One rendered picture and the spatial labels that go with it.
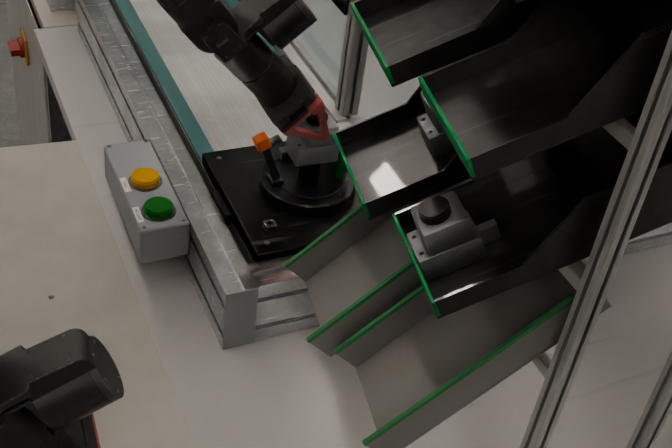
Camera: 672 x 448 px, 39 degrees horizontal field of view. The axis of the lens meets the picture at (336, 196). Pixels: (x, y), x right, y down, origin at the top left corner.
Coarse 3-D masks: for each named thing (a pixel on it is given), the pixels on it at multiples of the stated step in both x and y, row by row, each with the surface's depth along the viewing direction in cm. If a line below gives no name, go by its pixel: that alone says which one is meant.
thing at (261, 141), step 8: (256, 136) 130; (264, 136) 129; (256, 144) 129; (264, 144) 129; (272, 144) 130; (264, 152) 131; (264, 160) 132; (272, 160) 132; (272, 168) 133; (272, 176) 134
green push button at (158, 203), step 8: (152, 200) 132; (160, 200) 132; (168, 200) 132; (144, 208) 131; (152, 208) 130; (160, 208) 131; (168, 208) 131; (152, 216) 130; (160, 216) 130; (168, 216) 131
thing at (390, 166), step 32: (416, 96) 107; (352, 128) 107; (384, 128) 108; (416, 128) 107; (352, 160) 106; (384, 160) 105; (416, 160) 103; (448, 160) 101; (384, 192) 101; (416, 192) 98
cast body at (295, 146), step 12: (312, 120) 130; (288, 144) 134; (300, 144) 132; (312, 144) 131; (324, 144) 132; (336, 144) 133; (300, 156) 132; (312, 156) 133; (324, 156) 134; (336, 156) 134
